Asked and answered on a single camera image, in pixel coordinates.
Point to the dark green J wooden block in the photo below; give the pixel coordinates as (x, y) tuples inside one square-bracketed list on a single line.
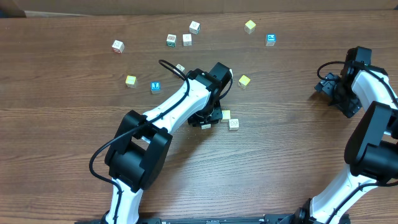
[(194, 27)]

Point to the yellow top left block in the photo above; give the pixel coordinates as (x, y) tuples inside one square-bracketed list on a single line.
[(131, 81)]

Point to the engraved plain wooden block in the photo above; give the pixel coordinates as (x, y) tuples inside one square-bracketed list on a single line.
[(233, 124)]

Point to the brown cardboard backdrop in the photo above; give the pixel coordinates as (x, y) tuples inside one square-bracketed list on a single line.
[(137, 7)]

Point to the yellow top duck block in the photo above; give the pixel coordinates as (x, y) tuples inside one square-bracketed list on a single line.
[(244, 81)]

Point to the red U wooden block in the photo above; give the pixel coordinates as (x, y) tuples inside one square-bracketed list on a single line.
[(118, 46)]

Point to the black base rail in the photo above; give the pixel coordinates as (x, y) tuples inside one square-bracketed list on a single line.
[(267, 219)]

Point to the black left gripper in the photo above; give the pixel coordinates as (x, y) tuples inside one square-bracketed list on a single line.
[(205, 118)]

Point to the yellow S wooden block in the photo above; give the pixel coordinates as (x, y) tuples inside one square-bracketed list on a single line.
[(226, 115)]

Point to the blue top turtle block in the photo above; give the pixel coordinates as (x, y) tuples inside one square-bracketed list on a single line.
[(270, 40)]

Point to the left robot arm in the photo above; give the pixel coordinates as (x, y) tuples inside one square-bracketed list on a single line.
[(137, 153)]

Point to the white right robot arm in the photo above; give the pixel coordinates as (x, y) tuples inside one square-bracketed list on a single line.
[(370, 161)]

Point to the blue T wooden block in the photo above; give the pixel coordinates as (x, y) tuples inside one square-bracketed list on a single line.
[(155, 87)]

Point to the green B wooden block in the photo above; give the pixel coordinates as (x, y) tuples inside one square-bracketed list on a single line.
[(171, 40)]

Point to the yellow top far block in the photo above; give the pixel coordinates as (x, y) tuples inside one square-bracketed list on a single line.
[(249, 26)]

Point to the red C wooden block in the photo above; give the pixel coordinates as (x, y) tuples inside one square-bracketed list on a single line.
[(180, 67)]

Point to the ice cream wooden block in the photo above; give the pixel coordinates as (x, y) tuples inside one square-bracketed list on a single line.
[(187, 40)]

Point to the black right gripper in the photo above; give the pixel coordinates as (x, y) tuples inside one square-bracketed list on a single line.
[(328, 86)]

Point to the red bird yellow block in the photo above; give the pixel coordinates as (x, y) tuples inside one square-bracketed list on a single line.
[(206, 126)]

